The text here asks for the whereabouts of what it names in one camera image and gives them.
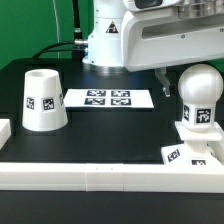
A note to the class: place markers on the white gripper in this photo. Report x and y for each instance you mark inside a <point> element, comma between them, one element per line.
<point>163,33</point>

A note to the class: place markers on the white lamp bulb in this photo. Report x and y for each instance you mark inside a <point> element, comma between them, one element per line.
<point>200,87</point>

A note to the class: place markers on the white lamp base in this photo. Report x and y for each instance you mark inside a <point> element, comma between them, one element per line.
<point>195,149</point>

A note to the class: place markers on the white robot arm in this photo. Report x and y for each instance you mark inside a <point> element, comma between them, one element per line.
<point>104,42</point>

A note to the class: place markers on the white lamp shade cone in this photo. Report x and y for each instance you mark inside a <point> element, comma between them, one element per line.
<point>43,104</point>

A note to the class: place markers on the white marker tag board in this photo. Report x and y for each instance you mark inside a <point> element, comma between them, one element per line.
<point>108,98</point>

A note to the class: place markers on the white right fence bar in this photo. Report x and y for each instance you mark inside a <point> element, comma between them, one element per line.
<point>218,146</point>

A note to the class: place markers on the white fence bar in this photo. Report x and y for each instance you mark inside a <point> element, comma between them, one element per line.
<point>5,131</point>
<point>218,146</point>
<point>110,177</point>

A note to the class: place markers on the white front fence bar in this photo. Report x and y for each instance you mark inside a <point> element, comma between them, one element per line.
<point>110,177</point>

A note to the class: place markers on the white left fence bar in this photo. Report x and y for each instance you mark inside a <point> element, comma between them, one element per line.
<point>5,131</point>

